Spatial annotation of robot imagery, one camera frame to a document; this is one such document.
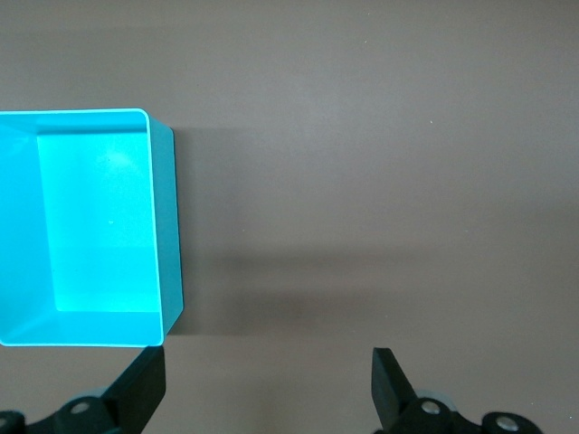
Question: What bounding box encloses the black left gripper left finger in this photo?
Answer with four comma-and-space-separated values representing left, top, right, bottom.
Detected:
0, 346, 166, 434

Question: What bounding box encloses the brown table cover mat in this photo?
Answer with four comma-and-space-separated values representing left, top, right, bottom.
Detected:
0, 0, 579, 434

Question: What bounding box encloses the teal plastic storage bin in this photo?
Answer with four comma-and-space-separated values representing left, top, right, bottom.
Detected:
0, 107, 185, 349

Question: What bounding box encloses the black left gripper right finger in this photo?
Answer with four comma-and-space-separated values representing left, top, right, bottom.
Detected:
370, 346, 544, 434

